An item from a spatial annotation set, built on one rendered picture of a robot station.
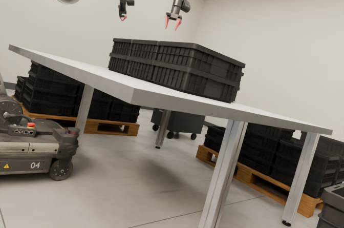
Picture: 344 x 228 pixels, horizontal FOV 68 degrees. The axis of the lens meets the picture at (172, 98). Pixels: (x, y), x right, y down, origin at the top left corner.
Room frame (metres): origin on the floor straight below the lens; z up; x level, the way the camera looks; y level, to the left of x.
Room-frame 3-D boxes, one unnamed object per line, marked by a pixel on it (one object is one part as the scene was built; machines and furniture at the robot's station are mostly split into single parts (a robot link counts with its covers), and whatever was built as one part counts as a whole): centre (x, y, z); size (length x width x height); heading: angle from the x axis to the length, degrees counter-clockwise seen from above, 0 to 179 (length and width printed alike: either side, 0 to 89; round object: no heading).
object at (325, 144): (2.46, -1.53, 0.37); 0.40 x 0.30 x 0.45; 43
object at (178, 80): (1.41, -0.10, 0.76); 0.40 x 0.30 x 0.12; 129
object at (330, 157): (2.18, -1.24, 0.31); 0.40 x 0.30 x 0.34; 43
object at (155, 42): (1.64, 0.09, 0.92); 0.40 x 0.30 x 0.02; 129
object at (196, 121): (3.63, -0.15, 0.45); 0.62 x 0.45 x 0.90; 133
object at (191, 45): (1.41, -0.10, 0.92); 0.40 x 0.30 x 0.02; 129
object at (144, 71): (1.64, 0.09, 0.76); 0.40 x 0.30 x 0.12; 129
